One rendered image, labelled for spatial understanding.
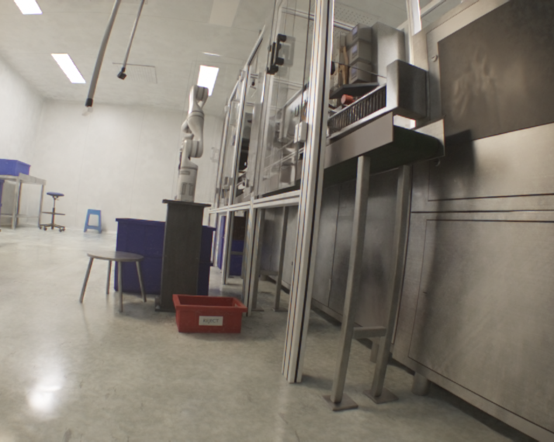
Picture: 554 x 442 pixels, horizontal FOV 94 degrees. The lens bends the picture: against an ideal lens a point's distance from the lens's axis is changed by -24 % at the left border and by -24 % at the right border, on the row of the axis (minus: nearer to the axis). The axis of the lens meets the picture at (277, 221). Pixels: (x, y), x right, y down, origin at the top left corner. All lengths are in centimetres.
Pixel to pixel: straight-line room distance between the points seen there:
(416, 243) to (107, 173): 668
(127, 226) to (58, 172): 562
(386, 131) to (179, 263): 122
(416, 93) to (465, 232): 44
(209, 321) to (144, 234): 78
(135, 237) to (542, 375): 192
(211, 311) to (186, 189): 64
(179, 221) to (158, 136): 560
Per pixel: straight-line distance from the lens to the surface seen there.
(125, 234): 201
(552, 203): 73
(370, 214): 127
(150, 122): 729
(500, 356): 80
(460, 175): 90
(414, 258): 100
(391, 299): 94
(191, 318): 141
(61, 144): 764
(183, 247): 168
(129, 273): 204
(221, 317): 143
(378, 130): 82
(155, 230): 199
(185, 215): 167
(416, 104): 104
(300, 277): 97
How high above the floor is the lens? 47
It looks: 1 degrees up
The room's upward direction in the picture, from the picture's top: 6 degrees clockwise
